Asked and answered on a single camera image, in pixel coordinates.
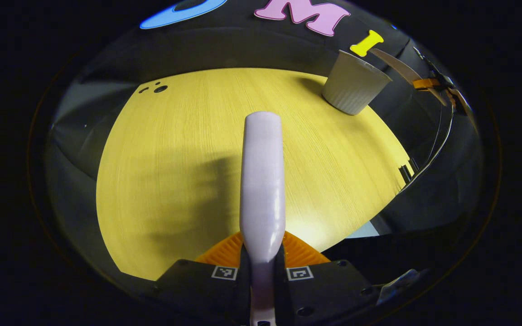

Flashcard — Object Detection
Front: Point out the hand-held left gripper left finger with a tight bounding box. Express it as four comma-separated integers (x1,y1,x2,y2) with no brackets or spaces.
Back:
155,231,252,326

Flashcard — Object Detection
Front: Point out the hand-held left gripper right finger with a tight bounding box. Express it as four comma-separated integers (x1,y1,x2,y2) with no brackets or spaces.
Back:
274,231,382,326

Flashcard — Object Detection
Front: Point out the light grey plastic dustpan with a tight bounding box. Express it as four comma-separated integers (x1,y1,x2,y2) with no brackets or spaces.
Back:
370,48,448,107

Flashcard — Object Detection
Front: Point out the black backdrop cloth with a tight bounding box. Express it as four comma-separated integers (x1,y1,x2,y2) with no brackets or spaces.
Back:
46,0,486,272

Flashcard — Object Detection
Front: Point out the dark desk edge bracket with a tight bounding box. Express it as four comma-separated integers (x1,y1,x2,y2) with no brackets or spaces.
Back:
398,158,421,184

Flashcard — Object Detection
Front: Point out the white ribbed garbage bin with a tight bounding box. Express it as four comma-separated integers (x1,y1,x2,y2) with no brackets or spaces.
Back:
322,50,393,115

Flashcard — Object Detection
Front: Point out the yellow wooden desktop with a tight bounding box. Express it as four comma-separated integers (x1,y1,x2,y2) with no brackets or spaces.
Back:
96,68,415,281

